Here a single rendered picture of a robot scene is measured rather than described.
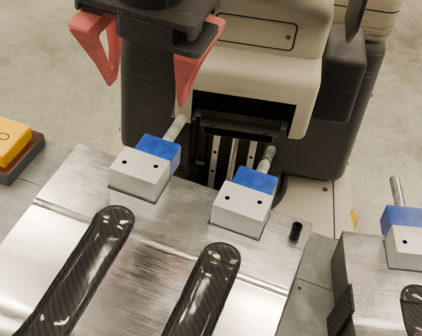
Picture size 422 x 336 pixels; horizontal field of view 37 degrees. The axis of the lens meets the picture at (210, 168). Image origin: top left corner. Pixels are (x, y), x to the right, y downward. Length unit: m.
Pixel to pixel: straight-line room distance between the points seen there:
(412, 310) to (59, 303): 0.33
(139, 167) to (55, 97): 1.56
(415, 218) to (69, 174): 0.36
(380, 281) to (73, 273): 0.30
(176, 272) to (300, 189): 0.97
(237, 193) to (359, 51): 0.59
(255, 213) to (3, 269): 0.23
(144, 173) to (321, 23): 0.44
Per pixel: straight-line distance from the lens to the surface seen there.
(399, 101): 2.37
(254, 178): 0.64
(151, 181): 0.61
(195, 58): 0.49
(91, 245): 0.60
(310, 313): 0.68
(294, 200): 1.50
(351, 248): 0.67
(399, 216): 0.70
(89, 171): 0.66
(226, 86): 0.98
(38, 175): 0.79
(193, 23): 0.48
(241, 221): 0.60
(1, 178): 0.77
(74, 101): 2.15
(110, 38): 0.57
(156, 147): 0.66
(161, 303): 0.56
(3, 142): 0.78
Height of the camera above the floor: 1.36
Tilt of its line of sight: 45 degrees down
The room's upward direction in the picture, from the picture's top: 8 degrees clockwise
